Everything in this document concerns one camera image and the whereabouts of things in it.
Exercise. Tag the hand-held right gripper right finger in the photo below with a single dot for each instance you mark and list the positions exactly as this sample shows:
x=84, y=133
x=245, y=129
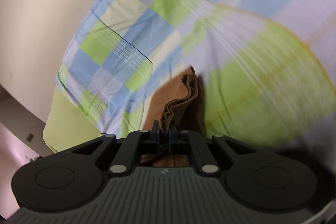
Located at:
x=172, y=140

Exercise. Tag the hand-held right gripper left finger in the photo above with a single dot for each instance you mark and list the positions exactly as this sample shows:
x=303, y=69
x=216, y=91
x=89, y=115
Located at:
x=156, y=137

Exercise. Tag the brown garment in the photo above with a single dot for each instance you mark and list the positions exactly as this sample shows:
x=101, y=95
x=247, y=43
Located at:
x=178, y=92

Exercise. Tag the green covered sofa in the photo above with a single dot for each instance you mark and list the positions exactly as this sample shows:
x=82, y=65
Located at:
x=68, y=121

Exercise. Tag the checkered bed sheet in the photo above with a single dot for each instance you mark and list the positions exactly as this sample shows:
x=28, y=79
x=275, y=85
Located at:
x=236, y=56

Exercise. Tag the wall switch plate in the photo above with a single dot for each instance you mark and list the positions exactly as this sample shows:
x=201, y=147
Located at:
x=30, y=137

